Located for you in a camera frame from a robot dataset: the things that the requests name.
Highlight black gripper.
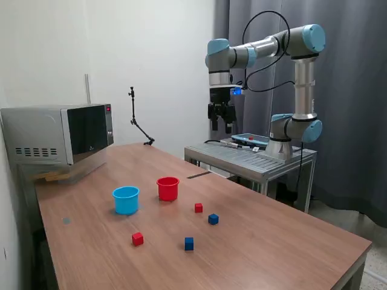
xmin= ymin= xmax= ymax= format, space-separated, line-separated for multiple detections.
xmin=207 ymin=86 xmax=238 ymax=135

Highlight blue-edged teach pendant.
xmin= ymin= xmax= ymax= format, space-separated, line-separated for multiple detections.
xmin=230 ymin=132 xmax=270 ymax=146

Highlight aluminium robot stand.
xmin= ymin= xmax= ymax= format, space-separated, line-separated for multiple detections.
xmin=184 ymin=137 xmax=318 ymax=214

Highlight red plastic cup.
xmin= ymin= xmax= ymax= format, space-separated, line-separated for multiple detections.
xmin=156 ymin=176 xmax=181 ymax=202

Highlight grey curtain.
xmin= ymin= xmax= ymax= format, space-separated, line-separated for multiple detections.
xmin=210 ymin=0 xmax=387 ymax=229

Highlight blue plastic cup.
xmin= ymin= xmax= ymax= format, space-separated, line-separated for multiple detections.
xmin=112 ymin=185 xmax=141 ymax=216

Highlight wooden blocks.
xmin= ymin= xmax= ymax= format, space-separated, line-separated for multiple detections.
xmin=31 ymin=171 xmax=72 ymax=182

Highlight silver microwave oven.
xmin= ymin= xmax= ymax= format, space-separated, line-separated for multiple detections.
xmin=0 ymin=103 xmax=115 ymax=167

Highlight grey table leg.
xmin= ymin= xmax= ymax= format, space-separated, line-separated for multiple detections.
xmin=340 ymin=246 xmax=372 ymax=290

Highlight black cable with silver connector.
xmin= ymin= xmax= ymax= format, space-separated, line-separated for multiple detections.
xmin=203 ymin=138 xmax=258 ymax=151

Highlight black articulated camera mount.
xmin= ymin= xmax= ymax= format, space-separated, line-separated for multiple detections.
xmin=127 ymin=86 xmax=155 ymax=147

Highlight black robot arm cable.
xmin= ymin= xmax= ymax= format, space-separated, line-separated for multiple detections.
xmin=241 ymin=10 xmax=299 ymax=93

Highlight black power cable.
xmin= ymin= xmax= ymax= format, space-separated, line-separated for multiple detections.
xmin=294 ymin=141 xmax=306 ymax=209

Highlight white wall pipe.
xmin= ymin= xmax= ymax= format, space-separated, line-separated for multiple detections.
xmin=84 ymin=73 xmax=92 ymax=105

